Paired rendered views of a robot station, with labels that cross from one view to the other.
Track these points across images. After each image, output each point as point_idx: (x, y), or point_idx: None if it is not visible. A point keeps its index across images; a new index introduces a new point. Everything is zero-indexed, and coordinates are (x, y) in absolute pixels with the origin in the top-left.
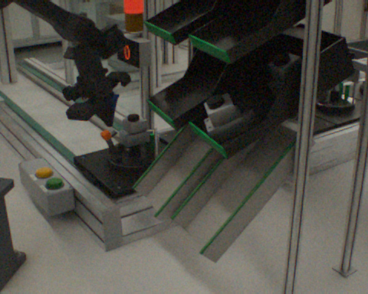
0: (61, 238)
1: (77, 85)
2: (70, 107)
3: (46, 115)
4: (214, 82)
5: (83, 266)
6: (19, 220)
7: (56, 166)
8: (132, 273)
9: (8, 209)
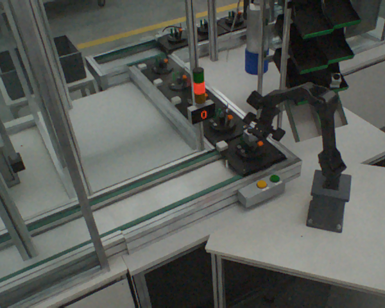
0: (290, 192)
1: (265, 128)
2: (278, 135)
3: (140, 208)
4: (295, 80)
5: (312, 182)
6: (274, 212)
7: (251, 181)
8: (315, 167)
9: (262, 219)
